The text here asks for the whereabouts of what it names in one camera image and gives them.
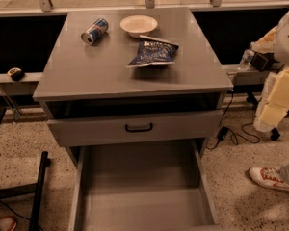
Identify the black yellow tape measure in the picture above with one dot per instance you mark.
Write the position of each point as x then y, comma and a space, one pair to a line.
16, 73

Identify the black power adapter with cable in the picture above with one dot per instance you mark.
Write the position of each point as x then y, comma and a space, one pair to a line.
234, 137

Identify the blue silver drink can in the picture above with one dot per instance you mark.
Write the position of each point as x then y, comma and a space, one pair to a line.
95, 31

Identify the white red sneaker left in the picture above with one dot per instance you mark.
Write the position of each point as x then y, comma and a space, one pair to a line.
8, 223

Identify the clear water bottle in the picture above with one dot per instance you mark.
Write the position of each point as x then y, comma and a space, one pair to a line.
247, 57

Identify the white paper bowl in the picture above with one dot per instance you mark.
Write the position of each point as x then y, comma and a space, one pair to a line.
138, 25

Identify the small black speaker box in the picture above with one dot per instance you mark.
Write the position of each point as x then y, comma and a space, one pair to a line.
263, 62

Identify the black drawer handle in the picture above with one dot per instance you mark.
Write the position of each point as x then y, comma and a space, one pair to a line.
138, 128

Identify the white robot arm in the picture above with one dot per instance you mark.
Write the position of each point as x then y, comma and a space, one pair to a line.
274, 103

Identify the white red sneaker right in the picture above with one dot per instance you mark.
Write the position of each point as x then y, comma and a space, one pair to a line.
269, 177

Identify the grey middle drawer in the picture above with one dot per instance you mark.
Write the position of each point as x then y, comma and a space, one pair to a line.
111, 129

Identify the grey open bottom drawer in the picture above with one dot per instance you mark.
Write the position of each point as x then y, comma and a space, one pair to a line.
146, 186

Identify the black metal stand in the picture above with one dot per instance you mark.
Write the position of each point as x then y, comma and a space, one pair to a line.
35, 188

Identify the white red sneaker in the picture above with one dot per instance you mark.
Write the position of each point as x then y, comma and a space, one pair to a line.
269, 177
8, 223

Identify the blue chip bag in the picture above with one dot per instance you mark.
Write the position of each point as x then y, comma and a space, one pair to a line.
153, 52

